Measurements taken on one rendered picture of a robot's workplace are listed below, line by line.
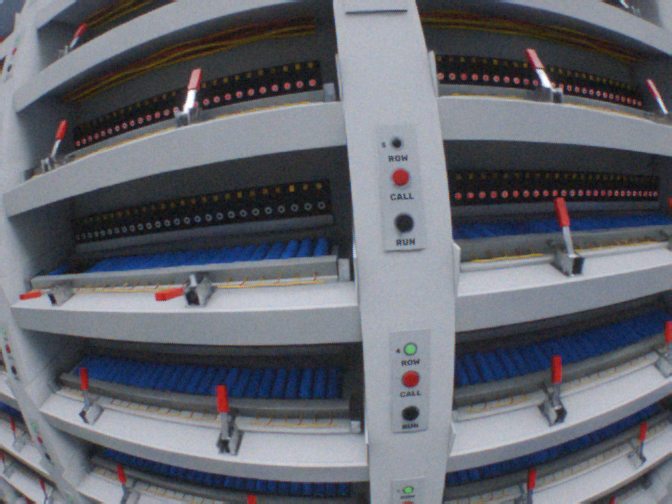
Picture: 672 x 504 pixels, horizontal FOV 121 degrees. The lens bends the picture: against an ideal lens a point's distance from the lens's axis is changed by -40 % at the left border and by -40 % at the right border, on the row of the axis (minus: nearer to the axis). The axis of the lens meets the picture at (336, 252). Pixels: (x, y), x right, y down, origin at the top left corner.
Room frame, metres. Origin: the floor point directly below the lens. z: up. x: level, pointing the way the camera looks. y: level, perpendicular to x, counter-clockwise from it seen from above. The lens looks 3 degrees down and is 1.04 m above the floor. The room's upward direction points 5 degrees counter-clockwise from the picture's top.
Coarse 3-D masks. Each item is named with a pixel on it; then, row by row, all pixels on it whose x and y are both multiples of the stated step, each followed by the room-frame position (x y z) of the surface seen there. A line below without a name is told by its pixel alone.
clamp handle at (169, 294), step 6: (192, 282) 0.32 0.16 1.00; (174, 288) 0.29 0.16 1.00; (180, 288) 0.28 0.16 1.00; (186, 288) 0.30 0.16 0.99; (192, 288) 0.31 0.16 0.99; (156, 294) 0.25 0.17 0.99; (162, 294) 0.25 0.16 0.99; (168, 294) 0.26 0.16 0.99; (174, 294) 0.27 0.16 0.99; (180, 294) 0.28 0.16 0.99; (156, 300) 0.25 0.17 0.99; (162, 300) 0.25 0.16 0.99
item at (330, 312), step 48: (144, 240) 0.49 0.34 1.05; (240, 288) 0.35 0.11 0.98; (288, 288) 0.34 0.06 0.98; (336, 288) 0.33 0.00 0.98; (96, 336) 0.34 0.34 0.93; (144, 336) 0.33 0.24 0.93; (192, 336) 0.32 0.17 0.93; (240, 336) 0.32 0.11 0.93; (288, 336) 0.31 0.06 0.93; (336, 336) 0.31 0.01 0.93
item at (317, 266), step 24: (216, 264) 0.37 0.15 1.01; (240, 264) 0.36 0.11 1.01; (264, 264) 0.35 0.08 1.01; (288, 264) 0.35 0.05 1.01; (312, 264) 0.35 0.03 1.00; (336, 264) 0.35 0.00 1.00; (48, 288) 0.38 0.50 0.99; (72, 288) 0.38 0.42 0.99; (144, 288) 0.35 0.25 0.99; (168, 288) 0.35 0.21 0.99
